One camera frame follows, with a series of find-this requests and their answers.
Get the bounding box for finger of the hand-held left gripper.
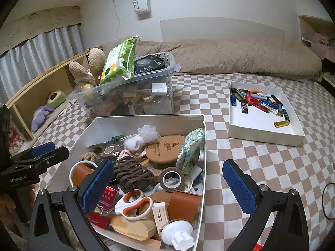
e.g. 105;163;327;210
16;146;70;174
12;141;56;163

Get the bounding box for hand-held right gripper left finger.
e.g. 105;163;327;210
29;159;116;251

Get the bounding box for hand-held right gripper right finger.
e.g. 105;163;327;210
222;159;311;251

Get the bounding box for orange white scissors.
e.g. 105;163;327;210
115;190;153;221

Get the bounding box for brown tape roll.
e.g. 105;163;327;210
159;167;185;191
101;144;123;160

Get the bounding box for white cardboard box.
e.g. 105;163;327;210
54;114;208;251

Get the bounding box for person's left hand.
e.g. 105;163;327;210
0;184;36;216

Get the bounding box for brown leather cup sleeve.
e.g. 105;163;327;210
72;163;95;186

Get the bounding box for red patterned cloth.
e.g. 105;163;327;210
8;128;27;155

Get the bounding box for purple plush toy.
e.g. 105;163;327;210
31;105;55;132

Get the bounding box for checkered bed sheet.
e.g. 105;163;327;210
10;72;335;251

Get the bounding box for red cardboard box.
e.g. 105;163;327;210
86;186;119;229

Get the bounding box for pink plastic hook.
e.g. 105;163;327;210
116;149;149;163

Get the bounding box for avocado plush toy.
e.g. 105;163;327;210
46;90;65;109

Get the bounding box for tan wooden piece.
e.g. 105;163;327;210
109;214;157;241

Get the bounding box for shallow white tray box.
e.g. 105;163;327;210
227;81;305;147

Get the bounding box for tan leather roll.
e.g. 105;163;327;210
167;190;202;222

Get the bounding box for floral fabric pouch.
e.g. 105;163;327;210
176;128;205;174

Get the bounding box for wooden headboard shelf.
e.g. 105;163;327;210
5;46;104;140

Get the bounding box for round cork coaster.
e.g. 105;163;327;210
152;190;174;204

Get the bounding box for small white printed box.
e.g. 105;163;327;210
152;202;169;233

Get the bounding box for white mesh bag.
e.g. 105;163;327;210
123;125;161;152

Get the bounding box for wooden ball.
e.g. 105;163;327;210
82;84;95;100

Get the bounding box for round cork lid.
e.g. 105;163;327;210
146;134;187;164

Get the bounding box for pile of colourful lighters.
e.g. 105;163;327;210
230;88;291;128

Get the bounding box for pile of wooden blocks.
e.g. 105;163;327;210
118;89;157;110

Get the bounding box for grey curtain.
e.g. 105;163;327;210
0;23;84;100

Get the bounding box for clear plastic storage bin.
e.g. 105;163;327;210
68;52;182;119

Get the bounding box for green dotted snack bag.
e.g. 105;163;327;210
100;35;139;85

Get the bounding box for white charger adapter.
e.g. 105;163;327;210
151;83;168;96

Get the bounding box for beige curtain valance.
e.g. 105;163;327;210
0;5;82;55

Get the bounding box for beige fuzzy pillow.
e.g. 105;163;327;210
103;38;323;83

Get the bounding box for black flat box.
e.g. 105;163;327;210
134;54;168;77

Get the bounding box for pink clothes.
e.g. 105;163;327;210
310;33;335;58

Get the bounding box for white hanging paper bag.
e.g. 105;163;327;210
131;0;152;20

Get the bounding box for white plastic ring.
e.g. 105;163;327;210
69;161;98;186

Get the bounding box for knotted rope toy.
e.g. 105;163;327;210
80;150;101;163

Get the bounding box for black cable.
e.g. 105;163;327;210
321;180;335;220

